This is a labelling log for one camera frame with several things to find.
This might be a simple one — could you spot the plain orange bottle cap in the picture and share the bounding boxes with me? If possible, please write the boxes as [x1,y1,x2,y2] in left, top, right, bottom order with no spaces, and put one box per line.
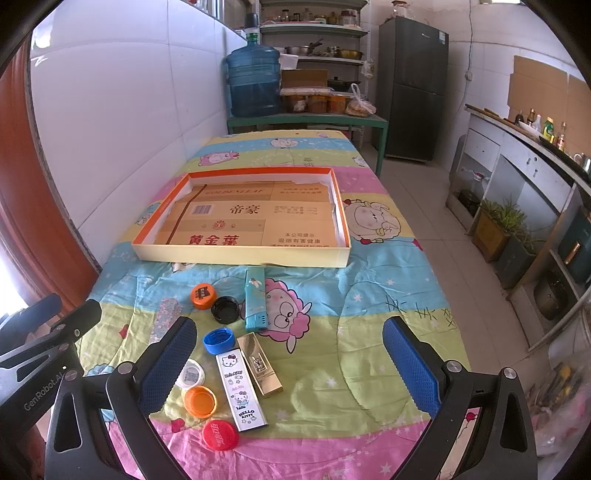
[183,385,217,419]

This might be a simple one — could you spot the white QR code cap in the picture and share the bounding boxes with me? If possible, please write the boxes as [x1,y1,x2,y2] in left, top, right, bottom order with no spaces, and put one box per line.
[175,359,205,390]

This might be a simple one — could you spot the orange cap with label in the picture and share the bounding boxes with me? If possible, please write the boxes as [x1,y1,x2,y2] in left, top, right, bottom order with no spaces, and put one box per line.
[189,283,217,310]

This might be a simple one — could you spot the red cola bottle cap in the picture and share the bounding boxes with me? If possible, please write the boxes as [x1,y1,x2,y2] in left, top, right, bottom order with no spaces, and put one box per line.
[201,420,239,451]

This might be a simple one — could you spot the blue bottle cap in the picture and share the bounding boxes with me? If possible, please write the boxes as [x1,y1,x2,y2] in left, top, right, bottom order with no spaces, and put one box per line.
[202,328,235,356]

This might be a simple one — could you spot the black bottle cap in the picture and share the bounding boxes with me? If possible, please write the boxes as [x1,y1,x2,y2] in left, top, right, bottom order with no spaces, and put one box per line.
[211,296,239,325]

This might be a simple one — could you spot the white Hello Kitty lighter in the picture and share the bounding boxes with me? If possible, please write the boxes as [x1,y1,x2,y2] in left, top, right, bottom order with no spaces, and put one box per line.
[215,349,267,432]

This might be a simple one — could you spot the teal lighter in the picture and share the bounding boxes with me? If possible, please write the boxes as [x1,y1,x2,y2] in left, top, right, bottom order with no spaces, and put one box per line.
[245,266,269,332]

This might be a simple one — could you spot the gold lighter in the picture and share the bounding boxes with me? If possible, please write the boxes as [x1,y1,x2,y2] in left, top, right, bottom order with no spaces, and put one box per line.
[238,332,283,397]

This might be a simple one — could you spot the clear patterned lighter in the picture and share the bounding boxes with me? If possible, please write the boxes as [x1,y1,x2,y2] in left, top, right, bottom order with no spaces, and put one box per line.
[149,298,182,344]

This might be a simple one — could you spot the brown wooden door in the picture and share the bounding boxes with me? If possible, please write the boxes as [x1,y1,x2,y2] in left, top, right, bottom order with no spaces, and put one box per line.
[1,41,98,317]

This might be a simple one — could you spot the colourful cartoon quilt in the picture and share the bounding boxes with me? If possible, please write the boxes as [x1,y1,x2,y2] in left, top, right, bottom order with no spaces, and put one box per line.
[77,130,469,479]

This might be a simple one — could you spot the potted green plant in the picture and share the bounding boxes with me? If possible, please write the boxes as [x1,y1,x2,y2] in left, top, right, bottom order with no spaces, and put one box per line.
[473,199,537,263]

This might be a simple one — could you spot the orange-rimmed cardboard tray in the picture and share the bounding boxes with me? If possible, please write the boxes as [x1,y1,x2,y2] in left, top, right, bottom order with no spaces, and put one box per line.
[132,167,351,268]

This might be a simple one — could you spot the green metal table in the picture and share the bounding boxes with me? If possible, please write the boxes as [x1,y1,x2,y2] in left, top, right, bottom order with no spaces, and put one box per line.
[226,113,389,177]

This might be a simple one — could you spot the white kitchen counter cabinet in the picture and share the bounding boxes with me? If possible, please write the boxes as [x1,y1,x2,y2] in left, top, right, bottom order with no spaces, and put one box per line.
[446,108,590,349]

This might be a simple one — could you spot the blue water jug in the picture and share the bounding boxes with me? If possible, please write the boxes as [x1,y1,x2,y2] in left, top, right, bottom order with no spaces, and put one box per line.
[225,13,281,118]

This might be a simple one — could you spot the cardboard box on shelf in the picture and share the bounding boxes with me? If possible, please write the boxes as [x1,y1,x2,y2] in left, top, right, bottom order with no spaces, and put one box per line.
[281,69,329,88]

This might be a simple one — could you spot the green dish soap bottle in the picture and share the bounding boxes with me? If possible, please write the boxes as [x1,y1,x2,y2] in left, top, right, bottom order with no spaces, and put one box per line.
[542,117,555,143]

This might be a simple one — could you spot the plastic bag of food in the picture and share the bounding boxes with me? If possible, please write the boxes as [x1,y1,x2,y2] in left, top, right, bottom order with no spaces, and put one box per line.
[346,83,377,118]

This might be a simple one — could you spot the metal storage shelf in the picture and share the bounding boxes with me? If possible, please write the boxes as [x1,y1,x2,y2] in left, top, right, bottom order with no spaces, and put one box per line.
[254,1,372,88]

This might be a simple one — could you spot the black refrigerator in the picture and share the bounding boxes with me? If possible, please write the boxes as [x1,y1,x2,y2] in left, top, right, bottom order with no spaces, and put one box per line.
[376,16,449,162]

